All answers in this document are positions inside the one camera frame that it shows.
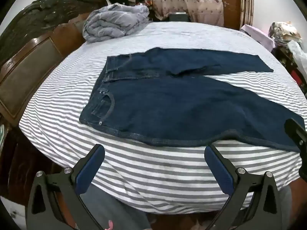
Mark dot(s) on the brown wooden door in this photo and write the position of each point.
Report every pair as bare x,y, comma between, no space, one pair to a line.
231,2

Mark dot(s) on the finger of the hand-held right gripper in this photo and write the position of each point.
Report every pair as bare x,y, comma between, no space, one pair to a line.
297,130

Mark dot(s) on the grey white striped bed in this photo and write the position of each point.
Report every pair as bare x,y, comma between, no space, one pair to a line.
144,172

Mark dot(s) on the pink patterned curtain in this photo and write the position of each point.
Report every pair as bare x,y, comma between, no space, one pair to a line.
191,0

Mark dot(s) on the person's right forearm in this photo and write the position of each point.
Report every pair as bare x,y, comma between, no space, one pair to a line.
299,198

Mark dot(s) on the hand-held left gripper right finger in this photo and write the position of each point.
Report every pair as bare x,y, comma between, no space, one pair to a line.
217,166

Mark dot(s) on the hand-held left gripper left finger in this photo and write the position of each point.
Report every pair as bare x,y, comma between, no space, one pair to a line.
92,165

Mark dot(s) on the grey folded comforter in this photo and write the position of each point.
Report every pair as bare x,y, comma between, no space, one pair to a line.
112,21

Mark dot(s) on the person's grey trousers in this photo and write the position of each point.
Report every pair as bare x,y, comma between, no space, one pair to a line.
112,208

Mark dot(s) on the dark blue denim pants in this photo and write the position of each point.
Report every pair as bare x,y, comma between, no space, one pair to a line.
168,105

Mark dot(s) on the beige striped curtain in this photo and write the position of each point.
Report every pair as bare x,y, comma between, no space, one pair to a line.
247,2

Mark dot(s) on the black box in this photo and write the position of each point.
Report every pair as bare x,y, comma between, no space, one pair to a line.
178,17

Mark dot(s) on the dark wooden carved headboard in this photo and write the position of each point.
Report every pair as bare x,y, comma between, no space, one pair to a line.
28,71

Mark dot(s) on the pile of patterned clothes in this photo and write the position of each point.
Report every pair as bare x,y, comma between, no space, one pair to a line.
284,31

